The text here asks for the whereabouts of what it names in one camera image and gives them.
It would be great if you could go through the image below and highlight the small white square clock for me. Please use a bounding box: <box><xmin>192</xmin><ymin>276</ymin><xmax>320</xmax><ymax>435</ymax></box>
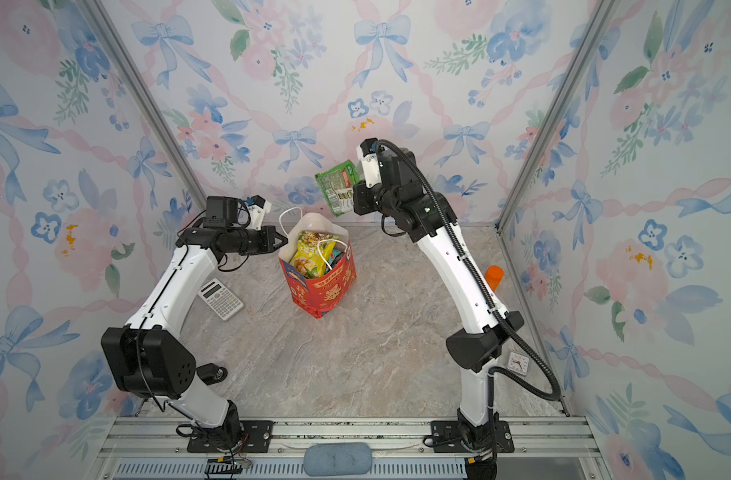
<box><xmin>507</xmin><ymin>351</ymin><xmax>531</xmax><ymax>377</ymax></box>

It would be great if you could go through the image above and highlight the black corrugated cable hose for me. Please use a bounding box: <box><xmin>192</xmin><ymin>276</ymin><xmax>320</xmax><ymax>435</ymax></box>
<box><xmin>374</xmin><ymin>139</ymin><xmax>563</xmax><ymax>402</ymax></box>

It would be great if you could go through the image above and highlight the orange pill bottle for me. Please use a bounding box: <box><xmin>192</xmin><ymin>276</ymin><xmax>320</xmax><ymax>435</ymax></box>
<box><xmin>485</xmin><ymin>265</ymin><xmax>505</xmax><ymax>292</ymax></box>

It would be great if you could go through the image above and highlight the yellow snack bag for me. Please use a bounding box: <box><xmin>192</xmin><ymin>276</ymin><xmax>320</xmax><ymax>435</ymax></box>
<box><xmin>290</xmin><ymin>231</ymin><xmax>339</xmax><ymax>279</ymax></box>

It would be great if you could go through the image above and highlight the white scientific calculator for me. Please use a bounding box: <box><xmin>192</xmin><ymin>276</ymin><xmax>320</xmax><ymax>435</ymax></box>
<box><xmin>198</xmin><ymin>278</ymin><xmax>245</xmax><ymax>321</ymax></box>

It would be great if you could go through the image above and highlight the red paper gift bag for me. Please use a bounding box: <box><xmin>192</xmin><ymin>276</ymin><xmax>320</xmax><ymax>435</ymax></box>
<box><xmin>279</xmin><ymin>208</ymin><xmax>357</xmax><ymax>319</ymax></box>

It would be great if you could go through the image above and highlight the green snack bag barcode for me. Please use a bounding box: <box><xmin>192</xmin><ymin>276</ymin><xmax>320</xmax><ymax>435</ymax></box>
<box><xmin>315</xmin><ymin>160</ymin><xmax>360</xmax><ymax>217</ymax></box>

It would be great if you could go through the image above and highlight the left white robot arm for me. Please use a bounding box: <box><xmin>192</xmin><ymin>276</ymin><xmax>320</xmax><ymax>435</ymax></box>
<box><xmin>101</xmin><ymin>225</ymin><xmax>288</xmax><ymax>430</ymax></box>

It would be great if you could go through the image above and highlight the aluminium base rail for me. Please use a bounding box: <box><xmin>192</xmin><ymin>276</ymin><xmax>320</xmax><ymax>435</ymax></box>
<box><xmin>87</xmin><ymin>417</ymin><xmax>611</xmax><ymax>479</ymax></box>

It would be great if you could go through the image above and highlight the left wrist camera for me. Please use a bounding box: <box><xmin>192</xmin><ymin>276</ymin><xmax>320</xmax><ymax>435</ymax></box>
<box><xmin>203</xmin><ymin>196</ymin><xmax>239</xmax><ymax>229</ymax></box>

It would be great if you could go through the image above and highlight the grey blue foam pad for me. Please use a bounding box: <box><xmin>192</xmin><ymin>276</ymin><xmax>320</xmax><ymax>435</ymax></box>
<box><xmin>303</xmin><ymin>443</ymin><xmax>373</xmax><ymax>477</ymax></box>

